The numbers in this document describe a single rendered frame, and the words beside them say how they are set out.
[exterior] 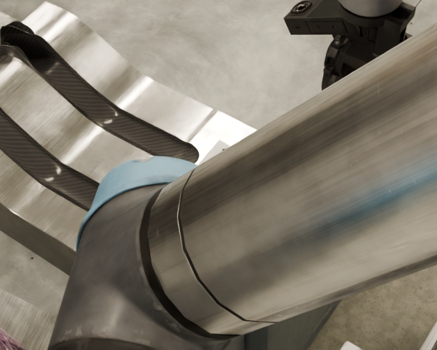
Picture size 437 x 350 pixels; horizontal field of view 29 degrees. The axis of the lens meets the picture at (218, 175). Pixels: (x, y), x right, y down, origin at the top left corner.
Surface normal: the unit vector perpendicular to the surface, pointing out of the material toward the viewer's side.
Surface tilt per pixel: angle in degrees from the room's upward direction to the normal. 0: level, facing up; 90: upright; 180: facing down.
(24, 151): 27
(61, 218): 4
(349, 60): 90
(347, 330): 0
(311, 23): 90
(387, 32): 90
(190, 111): 2
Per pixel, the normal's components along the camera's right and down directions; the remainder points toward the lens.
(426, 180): -0.50, 0.47
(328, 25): -0.61, 0.65
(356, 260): -0.22, 0.76
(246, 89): -0.04, -0.59
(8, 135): 0.31, -0.27
